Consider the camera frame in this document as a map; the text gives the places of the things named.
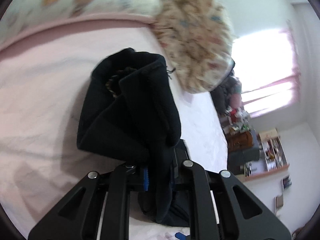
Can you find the black pants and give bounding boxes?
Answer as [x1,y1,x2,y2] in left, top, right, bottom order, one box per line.
[76,47,192,227]

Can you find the dark grey cabinet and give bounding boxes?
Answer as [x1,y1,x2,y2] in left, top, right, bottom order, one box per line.
[227,148,262,175]

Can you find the wooden chair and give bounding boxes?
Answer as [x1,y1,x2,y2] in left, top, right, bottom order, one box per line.
[227,130,254,152]

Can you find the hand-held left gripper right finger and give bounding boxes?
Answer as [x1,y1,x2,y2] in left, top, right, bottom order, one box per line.
[170,159,292,240]

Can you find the pile of dark clothes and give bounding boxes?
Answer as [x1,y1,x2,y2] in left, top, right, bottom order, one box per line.
[211,74,243,117]

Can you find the pink bed sheet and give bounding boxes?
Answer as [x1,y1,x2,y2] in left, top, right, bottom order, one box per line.
[0,14,228,240]

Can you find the window with pink curtain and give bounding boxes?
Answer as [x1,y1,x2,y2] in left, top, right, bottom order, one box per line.
[231,20,303,119]

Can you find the folded bear print comforter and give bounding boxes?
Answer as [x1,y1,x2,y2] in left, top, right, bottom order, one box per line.
[152,0,236,93]

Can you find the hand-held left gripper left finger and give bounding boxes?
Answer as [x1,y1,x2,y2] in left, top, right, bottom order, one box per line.
[27,164,151,240]

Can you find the bookshelf with books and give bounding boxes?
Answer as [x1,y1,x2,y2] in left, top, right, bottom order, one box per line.
[257,128,291,173]

